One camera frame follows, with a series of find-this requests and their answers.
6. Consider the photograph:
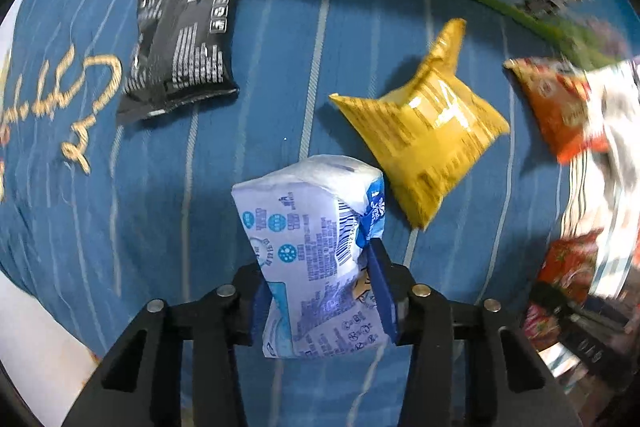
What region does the red snack bag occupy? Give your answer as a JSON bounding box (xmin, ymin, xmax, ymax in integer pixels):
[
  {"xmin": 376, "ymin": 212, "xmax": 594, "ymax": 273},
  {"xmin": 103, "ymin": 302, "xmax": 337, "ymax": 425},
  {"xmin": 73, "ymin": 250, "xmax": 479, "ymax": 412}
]
[{"xmin": 537, "ymin": 229, "xmax": 602, "ymax": 305}]

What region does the blue white tissue pack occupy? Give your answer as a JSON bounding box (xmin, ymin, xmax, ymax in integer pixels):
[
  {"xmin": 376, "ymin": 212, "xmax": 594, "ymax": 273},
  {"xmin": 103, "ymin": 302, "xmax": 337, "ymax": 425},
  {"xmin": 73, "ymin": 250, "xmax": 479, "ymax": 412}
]
[{"xmin": 231, "ymin": 155, "xmax": 387, "ymax": 359}]

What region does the yellow snack bag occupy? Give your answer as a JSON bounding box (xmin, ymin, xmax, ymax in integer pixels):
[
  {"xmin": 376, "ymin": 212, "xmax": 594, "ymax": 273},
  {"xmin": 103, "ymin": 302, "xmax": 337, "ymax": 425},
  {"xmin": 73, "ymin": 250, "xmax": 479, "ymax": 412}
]
[{"xmin": 330, "ymin": 18, "xmax": 510, "ymax": 230}]

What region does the orange snack bag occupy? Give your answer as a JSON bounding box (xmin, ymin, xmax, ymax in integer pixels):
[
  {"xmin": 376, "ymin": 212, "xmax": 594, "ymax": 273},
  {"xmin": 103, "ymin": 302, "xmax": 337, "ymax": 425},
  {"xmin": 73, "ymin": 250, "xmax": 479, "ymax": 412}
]
[{"xmin": 503, "ymin": 57, "xmax": 608, "ymax": 165}]

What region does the black snack bag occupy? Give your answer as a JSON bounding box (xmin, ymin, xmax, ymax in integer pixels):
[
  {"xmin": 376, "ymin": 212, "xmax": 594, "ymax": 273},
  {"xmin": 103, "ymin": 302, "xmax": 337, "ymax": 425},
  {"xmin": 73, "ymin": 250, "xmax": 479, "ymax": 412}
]
[{"xmin": 116, "ymin": 0, "xmax": 239, "ymax": 126}]

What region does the blue striped bedsheet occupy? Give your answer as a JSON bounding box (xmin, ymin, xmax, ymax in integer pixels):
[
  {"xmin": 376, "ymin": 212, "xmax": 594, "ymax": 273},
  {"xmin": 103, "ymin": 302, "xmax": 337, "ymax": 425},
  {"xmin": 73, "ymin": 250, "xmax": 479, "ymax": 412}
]
[{"xmin": 1, "ymin": 0, "xmax": 589, "ymax": 355}]

